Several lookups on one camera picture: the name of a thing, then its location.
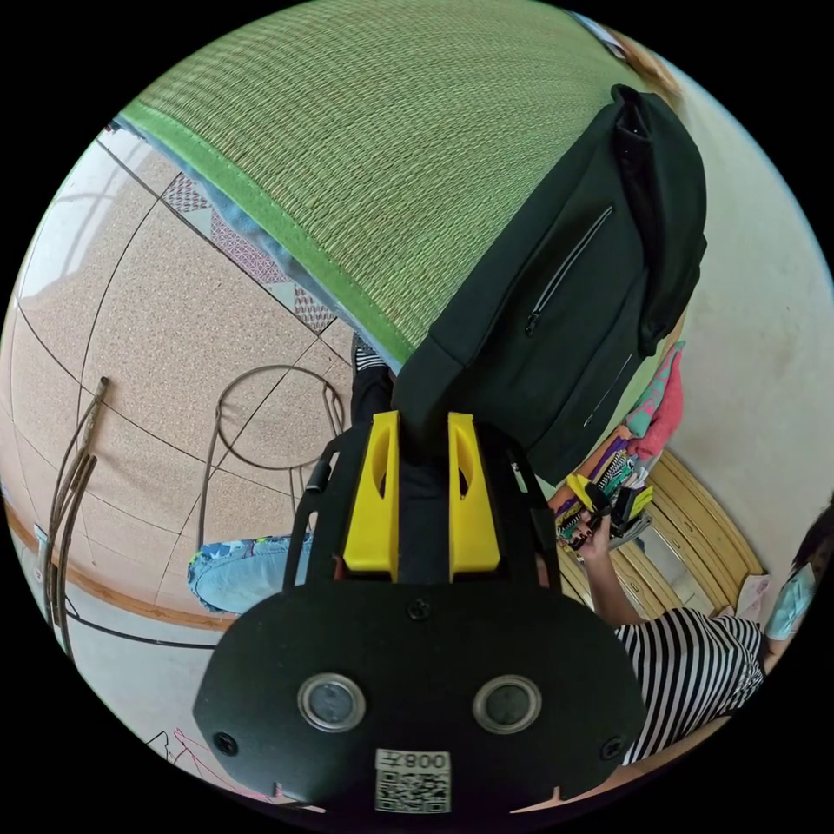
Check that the person's body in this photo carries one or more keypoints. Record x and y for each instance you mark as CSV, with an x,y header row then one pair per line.
x,y
691,677

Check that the pile of clothes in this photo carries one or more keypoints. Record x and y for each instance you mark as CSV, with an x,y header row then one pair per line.
x,y
658,417

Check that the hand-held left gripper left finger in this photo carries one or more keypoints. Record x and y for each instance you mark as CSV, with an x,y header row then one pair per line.
x,y
373,521

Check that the bundle of wooden sticks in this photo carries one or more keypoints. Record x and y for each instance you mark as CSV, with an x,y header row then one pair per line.
x,y
68,495

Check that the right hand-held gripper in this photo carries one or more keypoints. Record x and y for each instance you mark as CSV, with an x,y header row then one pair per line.
x,y
625,511

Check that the black long sleeve jacket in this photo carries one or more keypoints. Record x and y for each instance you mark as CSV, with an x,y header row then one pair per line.
x,y
560,293

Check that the bed with green woven mat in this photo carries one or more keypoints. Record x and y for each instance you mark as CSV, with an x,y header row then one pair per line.
x,y
391,150

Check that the person's right forearm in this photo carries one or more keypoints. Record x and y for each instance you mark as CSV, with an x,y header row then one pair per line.
x,y
609,586

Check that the person's right hand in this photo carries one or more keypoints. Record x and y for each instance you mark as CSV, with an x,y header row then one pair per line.
x,y
593,537

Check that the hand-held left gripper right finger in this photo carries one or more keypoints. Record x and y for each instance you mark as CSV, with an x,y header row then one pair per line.
x,y
474,528

